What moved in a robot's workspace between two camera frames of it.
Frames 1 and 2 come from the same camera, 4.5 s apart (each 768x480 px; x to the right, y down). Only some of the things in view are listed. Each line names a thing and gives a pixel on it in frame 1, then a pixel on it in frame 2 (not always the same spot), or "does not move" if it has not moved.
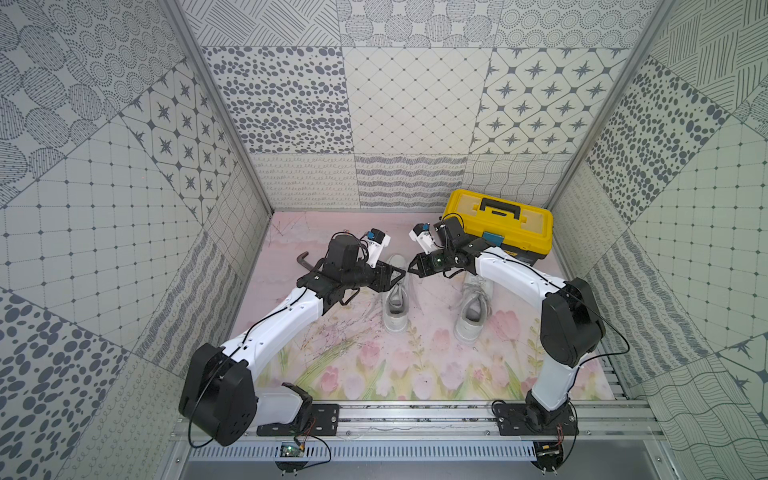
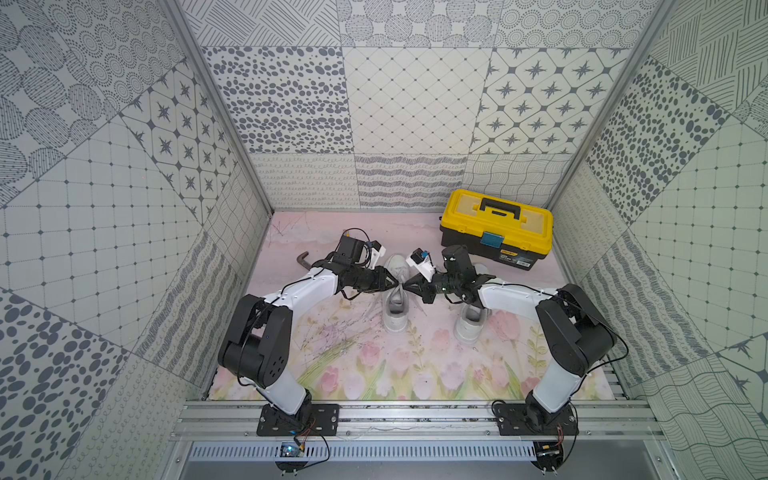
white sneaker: (395, 301) does not move
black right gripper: (423, 268) to (418, 284)
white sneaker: (476, 295) does not move
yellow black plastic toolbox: (514, 227) does not move
